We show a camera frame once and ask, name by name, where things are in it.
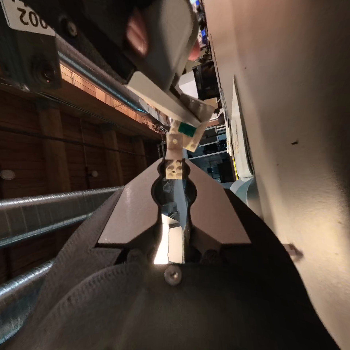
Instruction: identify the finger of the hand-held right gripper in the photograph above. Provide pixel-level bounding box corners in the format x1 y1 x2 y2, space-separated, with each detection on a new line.
126 71 204 128

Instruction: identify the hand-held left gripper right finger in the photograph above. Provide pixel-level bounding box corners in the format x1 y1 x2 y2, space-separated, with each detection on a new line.
186 161 252 250

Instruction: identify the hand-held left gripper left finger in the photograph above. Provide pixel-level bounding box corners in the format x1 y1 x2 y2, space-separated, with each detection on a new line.
97 159 167 245

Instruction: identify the white lego plate green tile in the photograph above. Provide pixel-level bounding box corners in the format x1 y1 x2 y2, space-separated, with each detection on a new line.
169 92 216 151

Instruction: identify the white stepped lego bracket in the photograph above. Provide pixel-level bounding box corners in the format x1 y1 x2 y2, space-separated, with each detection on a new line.
165 132 184 180

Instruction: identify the lego instruction booklet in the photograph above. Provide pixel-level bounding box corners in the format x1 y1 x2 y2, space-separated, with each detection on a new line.
225 76 257 182

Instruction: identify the small white lego piece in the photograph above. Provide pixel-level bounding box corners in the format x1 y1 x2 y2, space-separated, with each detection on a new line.
285 243 304 260

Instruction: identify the person's right hand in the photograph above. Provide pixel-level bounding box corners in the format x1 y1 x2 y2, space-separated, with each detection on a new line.
126 9 201 62

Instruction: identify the white partition panel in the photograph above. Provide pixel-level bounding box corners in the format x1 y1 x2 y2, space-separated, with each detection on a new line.
178 72 199 99

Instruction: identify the black computer monitor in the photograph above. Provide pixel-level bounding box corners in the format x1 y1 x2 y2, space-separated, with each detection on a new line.
193 62 220 101

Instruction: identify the spiral metal ventilation duct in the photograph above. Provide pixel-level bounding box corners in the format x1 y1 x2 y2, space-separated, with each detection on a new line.
0 185 125 248
0 260 55 337

